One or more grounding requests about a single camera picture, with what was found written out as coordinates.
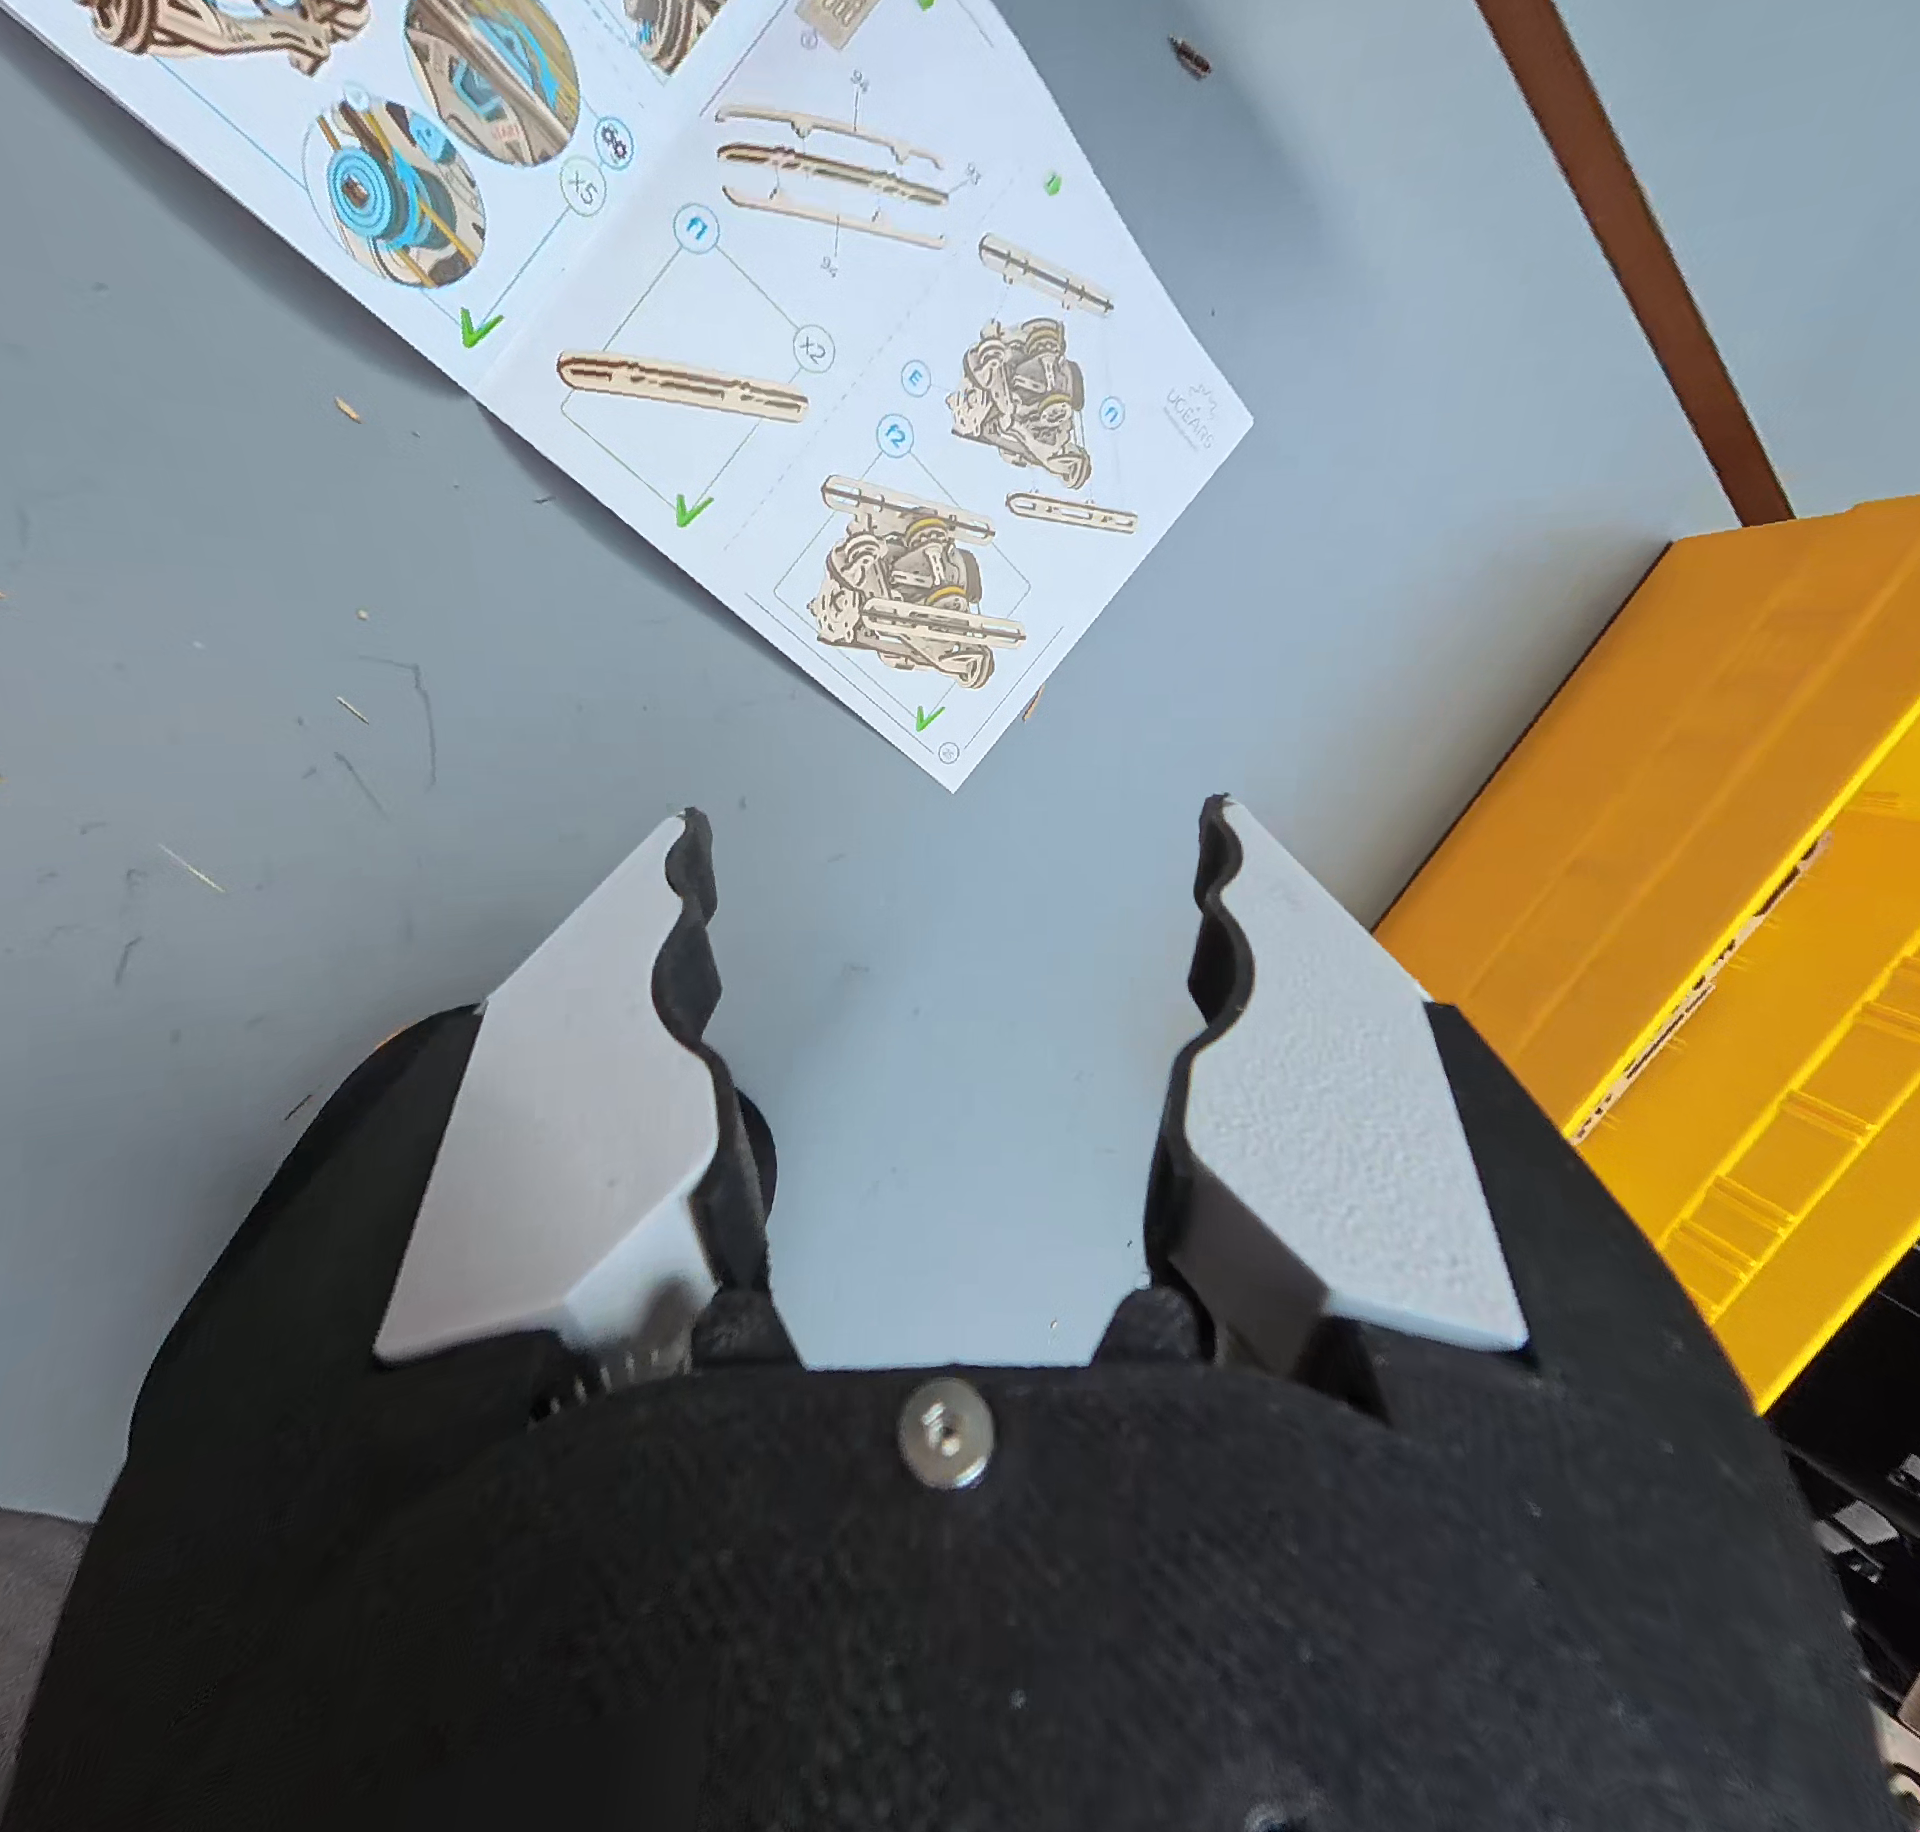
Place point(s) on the small dark wood chip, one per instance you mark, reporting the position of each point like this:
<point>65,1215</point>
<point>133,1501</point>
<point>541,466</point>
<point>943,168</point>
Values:
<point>1192,58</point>

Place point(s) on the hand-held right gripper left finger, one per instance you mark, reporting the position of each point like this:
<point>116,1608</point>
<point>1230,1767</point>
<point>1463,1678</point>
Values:
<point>562,1098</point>

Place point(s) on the yellow plastic crate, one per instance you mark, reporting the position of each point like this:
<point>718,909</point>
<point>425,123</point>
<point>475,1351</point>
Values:
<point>1698,932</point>

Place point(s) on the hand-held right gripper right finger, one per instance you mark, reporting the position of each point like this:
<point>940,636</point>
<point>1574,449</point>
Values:
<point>1336,1115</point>

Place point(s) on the brown wooden strip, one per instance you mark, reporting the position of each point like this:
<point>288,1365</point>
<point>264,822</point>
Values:
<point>1613,204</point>

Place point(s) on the instruction sheet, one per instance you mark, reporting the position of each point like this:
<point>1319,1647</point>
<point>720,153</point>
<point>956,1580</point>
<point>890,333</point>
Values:
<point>675,289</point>

